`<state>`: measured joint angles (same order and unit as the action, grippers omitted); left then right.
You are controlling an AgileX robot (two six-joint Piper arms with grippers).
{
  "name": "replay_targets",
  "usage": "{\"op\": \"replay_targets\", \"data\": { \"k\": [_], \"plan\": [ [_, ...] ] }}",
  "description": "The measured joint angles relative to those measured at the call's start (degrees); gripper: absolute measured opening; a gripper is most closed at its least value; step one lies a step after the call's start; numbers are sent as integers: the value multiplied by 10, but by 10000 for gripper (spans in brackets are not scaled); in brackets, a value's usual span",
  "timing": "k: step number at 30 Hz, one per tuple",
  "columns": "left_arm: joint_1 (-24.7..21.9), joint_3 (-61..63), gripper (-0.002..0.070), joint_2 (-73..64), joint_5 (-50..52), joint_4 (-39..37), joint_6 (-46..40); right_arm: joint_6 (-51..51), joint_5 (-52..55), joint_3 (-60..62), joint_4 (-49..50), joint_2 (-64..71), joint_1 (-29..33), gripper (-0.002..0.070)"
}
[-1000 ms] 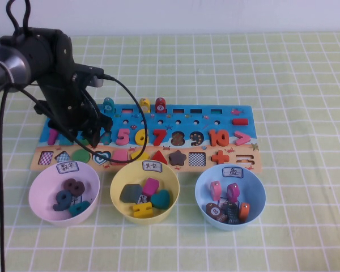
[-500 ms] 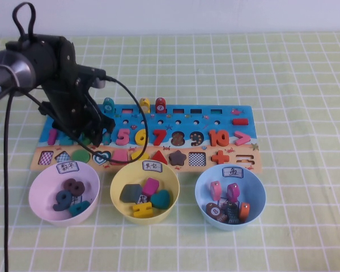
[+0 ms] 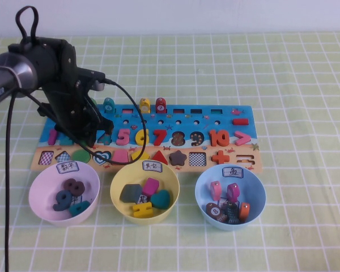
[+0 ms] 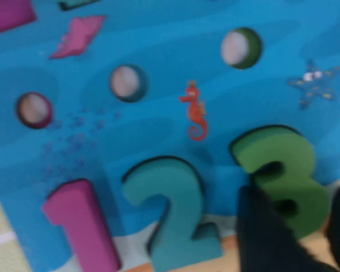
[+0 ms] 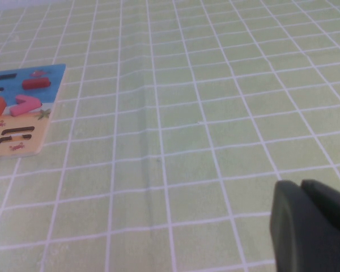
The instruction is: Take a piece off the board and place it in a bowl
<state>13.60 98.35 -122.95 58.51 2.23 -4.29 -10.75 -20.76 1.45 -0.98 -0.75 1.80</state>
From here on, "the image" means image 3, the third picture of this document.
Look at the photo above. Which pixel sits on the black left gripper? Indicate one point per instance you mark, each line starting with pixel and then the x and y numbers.
pixel 68 107

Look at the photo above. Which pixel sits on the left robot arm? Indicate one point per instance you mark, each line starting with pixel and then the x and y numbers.
pixel 17 71

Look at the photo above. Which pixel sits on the pink number five piece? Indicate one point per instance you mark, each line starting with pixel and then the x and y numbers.
pixel 126 140

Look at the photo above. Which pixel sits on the green circle piece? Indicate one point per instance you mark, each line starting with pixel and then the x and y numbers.
pixel 79 157

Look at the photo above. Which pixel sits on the pink trapezoid piece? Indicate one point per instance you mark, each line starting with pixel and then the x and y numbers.
pixel 119 157

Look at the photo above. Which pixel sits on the teal number two piece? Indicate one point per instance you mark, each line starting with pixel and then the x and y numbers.
pixel 64 140

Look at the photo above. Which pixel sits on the yellow number six piece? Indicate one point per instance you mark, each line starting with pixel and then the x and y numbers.
pixel 138 139

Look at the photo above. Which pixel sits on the yellow pentagon piece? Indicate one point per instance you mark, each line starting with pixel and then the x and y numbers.
pixel 137 156

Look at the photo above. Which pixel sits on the magenta number one piece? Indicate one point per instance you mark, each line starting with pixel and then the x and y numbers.
pixel 52 138

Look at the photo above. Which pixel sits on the yellow plastic bowl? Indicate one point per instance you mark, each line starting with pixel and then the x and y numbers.
pixel 122 175

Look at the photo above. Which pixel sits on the brown number eight piece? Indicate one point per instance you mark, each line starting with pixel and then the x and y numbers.
pixel 75 186

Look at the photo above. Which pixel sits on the red number seven piece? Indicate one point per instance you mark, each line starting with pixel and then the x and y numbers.
pixel 160 139

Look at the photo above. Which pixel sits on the red triangle piece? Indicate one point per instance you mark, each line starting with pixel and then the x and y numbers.
pixel 159 159

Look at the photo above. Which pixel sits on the pink plastic bowl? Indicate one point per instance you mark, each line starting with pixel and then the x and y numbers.
pixel 45 181

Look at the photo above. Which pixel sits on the magenta rectangle piece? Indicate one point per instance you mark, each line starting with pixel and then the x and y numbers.
pixel 150 187

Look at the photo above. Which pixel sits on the brown star piece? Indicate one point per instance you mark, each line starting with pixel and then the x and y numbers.
pixel 177 158

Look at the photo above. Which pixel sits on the dark blue number nine piece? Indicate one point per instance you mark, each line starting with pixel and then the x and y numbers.
pixel 59 207

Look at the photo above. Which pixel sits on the blue wooden puzzle board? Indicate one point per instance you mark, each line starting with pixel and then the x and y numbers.
pixel 187 126

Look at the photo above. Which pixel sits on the teal heart piece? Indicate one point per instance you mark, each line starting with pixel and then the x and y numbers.
pixel 160 199

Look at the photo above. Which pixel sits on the yellow equals sign piece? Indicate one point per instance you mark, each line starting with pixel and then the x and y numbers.
pixel 140 214

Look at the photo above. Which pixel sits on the orange number ten piece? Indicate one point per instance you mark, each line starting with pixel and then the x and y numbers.
pixel 213 138

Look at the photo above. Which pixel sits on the orange plus sign piece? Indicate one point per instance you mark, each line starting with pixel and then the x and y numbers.
pixel 220 158

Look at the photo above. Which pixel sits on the pink fish piece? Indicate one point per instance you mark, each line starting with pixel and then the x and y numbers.
pixel 215 191

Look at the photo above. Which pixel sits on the red minus sign piece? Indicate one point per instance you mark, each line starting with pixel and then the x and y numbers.
pixel 240 122

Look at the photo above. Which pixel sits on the pink greater-than sign piece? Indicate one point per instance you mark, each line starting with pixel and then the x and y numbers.
pixel 243 138

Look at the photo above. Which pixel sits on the magenta fish piece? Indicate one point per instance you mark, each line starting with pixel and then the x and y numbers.
pixel 232 194

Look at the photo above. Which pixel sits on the dark scaled fish piece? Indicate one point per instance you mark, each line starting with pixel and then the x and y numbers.
pixel 231 214

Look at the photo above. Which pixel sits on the orange fish piece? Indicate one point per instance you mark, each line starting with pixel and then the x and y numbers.
pixel 245 211

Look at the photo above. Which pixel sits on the blue plastic bowl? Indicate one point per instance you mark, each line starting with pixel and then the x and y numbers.
pixel 255 192

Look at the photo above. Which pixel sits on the teal fish number four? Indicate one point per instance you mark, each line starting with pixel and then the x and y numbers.
pixel 108 105

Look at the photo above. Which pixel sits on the yellow fish number six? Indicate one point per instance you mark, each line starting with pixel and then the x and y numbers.
pixel 144 106

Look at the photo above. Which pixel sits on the red fish number seven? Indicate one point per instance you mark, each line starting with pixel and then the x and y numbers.
pixel 160 106

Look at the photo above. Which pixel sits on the brown fish number eight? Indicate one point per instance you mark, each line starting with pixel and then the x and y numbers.
pixel 215 211

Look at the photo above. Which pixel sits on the green checked tablecloth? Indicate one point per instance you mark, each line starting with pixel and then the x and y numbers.
pixel 300 85

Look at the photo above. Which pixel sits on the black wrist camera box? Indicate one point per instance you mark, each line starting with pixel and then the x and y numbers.
pixel 88 76

